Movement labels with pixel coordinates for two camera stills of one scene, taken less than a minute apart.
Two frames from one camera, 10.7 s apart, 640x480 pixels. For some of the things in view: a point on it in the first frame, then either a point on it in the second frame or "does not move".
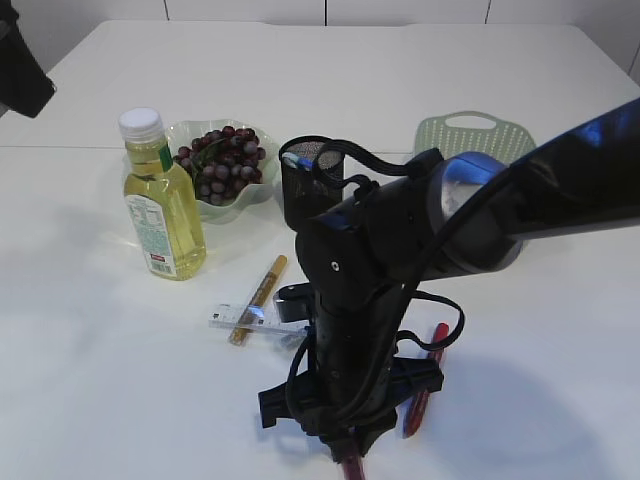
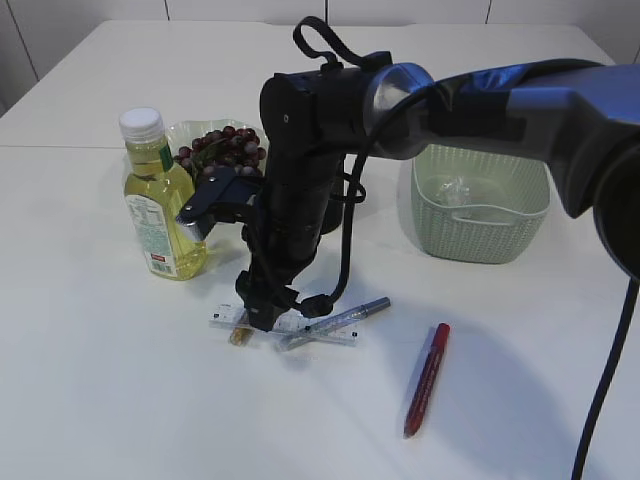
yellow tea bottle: (163, 201) does not move
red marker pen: (421, 406) does not move
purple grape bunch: (223, 162) does not move
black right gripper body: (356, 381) -> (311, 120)
